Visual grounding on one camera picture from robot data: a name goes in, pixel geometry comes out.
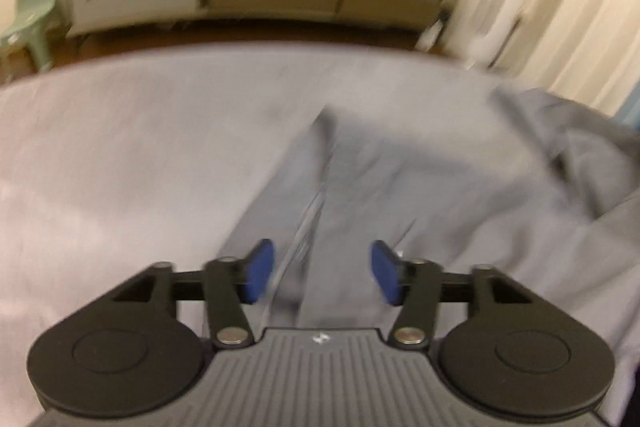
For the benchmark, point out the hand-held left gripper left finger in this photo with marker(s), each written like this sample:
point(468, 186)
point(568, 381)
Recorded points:
point(260, 269)

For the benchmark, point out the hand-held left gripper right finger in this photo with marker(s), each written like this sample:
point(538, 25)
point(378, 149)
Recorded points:
point(382, 272)

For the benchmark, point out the grey garment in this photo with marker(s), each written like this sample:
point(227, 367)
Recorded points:
point(400, 187)

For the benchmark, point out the grey bed sheet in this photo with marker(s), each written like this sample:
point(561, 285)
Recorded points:
point(125, 157)

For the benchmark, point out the blue curtain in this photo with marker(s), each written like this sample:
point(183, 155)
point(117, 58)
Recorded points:
point(631, 109)

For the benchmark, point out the white curtain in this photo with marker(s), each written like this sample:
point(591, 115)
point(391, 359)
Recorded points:
point(565, 7)

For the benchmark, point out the green plastic chair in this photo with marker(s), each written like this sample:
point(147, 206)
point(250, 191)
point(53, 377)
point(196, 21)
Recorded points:
point(30, 17)

